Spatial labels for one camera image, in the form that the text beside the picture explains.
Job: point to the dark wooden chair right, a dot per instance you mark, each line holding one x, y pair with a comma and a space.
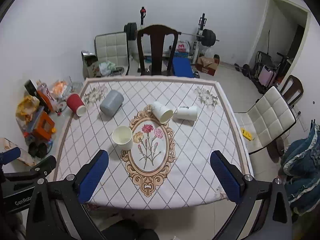
292, 90

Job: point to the yellow plastic bag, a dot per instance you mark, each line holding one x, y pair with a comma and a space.
25, 110

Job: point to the orange box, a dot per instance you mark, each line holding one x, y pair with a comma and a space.
43, 127

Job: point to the dark wooden chair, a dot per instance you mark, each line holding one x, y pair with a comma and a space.
157, 34
292, 90

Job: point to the brown cardboard box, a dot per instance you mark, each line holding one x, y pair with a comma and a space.
207, 65

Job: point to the cream padded chair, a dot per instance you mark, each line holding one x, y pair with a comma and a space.
268, 119
113, 47

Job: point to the orange snack bag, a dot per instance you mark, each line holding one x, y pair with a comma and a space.
59, 88

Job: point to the open carton box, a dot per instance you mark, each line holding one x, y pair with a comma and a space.
90, 64

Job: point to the red ribbed paper cup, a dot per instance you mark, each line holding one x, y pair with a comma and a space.
77, 106

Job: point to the white cup lying left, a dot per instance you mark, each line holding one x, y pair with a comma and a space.
162, 113

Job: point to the brown paper packet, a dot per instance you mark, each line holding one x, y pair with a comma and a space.
25, 157

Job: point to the blue denim clothing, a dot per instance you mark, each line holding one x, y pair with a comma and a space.
300, 164

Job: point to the black round lids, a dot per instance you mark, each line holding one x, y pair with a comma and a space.
38, 150

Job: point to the white cup lying right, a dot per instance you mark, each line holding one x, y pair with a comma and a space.
189, 113

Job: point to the barbell with black plates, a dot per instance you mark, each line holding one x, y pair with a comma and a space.
207, 38

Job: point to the floral diamond pattern tablecloth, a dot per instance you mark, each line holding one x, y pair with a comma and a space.
168, 165

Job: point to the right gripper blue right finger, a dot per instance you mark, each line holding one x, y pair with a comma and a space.
228, 175

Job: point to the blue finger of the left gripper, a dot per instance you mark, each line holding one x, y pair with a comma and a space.
10, 155

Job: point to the blue exercise mat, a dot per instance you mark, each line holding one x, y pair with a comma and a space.
181, 67

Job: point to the grey plastic cup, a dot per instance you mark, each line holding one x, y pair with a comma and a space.
111, 103

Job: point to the cream padded chair right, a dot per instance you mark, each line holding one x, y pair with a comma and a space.
268, 119

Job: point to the cream padded chair back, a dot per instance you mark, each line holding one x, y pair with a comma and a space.
113, 47

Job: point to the white cup lying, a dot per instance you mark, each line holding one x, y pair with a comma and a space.
189, 113
162, 113

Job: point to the white paper cup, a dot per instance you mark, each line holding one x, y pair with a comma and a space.
123, 137

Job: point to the pink suitcase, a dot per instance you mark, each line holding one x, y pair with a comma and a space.
266, 76

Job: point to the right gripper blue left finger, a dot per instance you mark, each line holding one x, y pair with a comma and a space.
90, 175

